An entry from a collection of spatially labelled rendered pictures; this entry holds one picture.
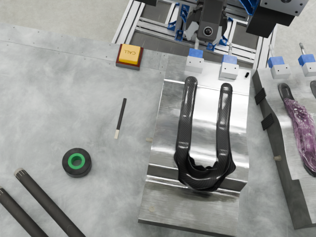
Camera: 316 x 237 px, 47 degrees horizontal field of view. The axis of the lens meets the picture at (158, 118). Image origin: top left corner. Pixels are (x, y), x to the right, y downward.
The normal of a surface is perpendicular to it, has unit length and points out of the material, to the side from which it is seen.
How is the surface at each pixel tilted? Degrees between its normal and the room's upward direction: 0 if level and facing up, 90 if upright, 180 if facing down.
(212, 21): 29
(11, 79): 0
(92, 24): 0
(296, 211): 90
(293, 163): 7
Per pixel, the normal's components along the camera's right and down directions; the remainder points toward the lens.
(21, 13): 0.08, -0.42
